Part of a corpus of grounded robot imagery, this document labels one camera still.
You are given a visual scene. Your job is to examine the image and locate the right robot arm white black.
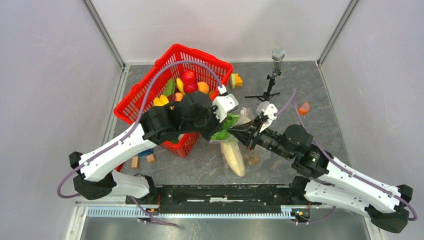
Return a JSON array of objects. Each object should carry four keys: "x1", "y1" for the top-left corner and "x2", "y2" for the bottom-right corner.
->
[{"x1": 228, "y1": 120, "x2": 413, "y2": 234}]

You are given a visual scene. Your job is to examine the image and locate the brown longan bunch toy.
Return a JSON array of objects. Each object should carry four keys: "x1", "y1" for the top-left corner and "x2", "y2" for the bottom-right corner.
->
[{"x1": 245, "y1": 154, "x2": 261, "y2": 166}]

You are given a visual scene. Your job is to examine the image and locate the orange sweet potato toy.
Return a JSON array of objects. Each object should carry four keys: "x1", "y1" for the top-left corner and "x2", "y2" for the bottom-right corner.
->
[{"x1": 174, "y1": 92, "x2": 184, "y2": 102}]

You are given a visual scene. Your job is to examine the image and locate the clear zip top bag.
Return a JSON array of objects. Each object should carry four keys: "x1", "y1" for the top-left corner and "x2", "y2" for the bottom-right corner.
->
[{"x1": 210, "y1": 107, "x2": 261, "y2": 177}]

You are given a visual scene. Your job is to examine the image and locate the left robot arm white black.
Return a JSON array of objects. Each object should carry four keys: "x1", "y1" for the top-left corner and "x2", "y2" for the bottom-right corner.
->
[{"x1": 69, "y1": 91, "x2": 237, "y2": 204}]

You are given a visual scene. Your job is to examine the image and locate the red plastic basket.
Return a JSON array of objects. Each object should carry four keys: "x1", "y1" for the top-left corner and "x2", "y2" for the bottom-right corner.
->
[{"x1": 114, "y1": 44, "x2": 233, "y2": 157}]

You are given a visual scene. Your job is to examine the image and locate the microphone on black tripod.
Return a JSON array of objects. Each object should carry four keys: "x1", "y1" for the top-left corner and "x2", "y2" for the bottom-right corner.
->
[{"x1": 244, "y1": 47, "x2": 286, "y2": 102}]

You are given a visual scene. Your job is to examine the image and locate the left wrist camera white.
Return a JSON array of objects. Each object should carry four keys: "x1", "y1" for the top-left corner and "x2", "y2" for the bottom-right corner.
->
[{"x1": 212, "y1": 84, "x2": 239, "y2": 123}]

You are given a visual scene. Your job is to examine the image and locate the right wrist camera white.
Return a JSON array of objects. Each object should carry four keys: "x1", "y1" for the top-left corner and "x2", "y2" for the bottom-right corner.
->
[{"x1": 256, "y1": 101, "x2": 278, "y2": 133}]

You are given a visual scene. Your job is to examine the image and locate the orange peach toy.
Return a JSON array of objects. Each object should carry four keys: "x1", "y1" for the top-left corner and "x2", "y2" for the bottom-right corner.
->
[{"x1": 197, "y1": 81, "x2": 210, "y2": 94}]

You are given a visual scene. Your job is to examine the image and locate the napa cabbage toy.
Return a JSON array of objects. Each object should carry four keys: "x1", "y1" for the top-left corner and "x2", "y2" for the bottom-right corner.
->
[{"x1": 210, "y1": 113, "x2": 251, "y2": 142}]

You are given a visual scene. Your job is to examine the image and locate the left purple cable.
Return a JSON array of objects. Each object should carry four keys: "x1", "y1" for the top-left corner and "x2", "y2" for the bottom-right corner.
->
[{"x1": 56, "y1": 60, "x2": 227, "y2": 227}]

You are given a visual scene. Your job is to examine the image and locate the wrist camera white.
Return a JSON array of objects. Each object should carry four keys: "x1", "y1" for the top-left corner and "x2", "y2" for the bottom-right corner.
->
[
  {"x1": 256, "y1": 101, "x2": 278, "y2": 133},
  {"x1": 212, "y1": 84, "x2": 239, "y2": 123}
]

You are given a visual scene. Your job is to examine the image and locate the blue toy brick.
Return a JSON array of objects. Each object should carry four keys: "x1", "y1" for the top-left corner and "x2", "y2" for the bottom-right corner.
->
[{"x1": 137, "y1": 148, "x2": 153, "y2": 157}]

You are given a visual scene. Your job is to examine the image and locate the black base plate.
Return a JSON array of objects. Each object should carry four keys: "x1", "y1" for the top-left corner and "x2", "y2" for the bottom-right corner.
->
[{"x1": 138, "y1": 184, "x2": 309, "y2": 214}]

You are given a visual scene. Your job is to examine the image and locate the small red apple toy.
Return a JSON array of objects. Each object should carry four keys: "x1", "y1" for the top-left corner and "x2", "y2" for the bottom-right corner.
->
[{"x1": 183, "y1": 81, "x2": 199, "y2": 94}]

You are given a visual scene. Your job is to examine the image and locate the white long radish toy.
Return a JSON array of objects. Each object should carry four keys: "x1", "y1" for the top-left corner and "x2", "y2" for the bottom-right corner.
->
[{"x1": 220, "y1": 142, "x2": 246, "y2": 177}]

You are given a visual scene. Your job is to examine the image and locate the orange slice toy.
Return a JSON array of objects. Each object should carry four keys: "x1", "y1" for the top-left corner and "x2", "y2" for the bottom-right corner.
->
[{"x1": 297, "y1": 101, "x2": 311, "y2": 115}]

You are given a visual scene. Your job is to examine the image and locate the yellow banana bunch toy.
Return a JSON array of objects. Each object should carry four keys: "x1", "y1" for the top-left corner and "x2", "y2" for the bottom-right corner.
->
[{"x1": 153, "y1": 94, "x2": 170, "y2": 107}]

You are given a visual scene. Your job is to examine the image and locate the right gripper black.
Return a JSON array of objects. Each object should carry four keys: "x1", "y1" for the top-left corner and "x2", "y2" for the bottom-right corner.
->
[{"x1": 227, "y1": 115, "x2": 294, "y2": 161}]

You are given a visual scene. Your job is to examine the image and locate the green cucumber toy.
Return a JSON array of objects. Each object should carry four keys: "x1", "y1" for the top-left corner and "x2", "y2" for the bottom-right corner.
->
[{"x1": 162, "y1": 78, "x2": 176, "y2": 97}]

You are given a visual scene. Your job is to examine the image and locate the wooden block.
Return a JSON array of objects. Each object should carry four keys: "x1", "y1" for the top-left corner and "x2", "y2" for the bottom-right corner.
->
[
  {"x1": 130, "y1": 156, "x2": 140, "y2": 169},
  {"x1": 146, "y1": 154, "x2": 157, "y2": 164}
]

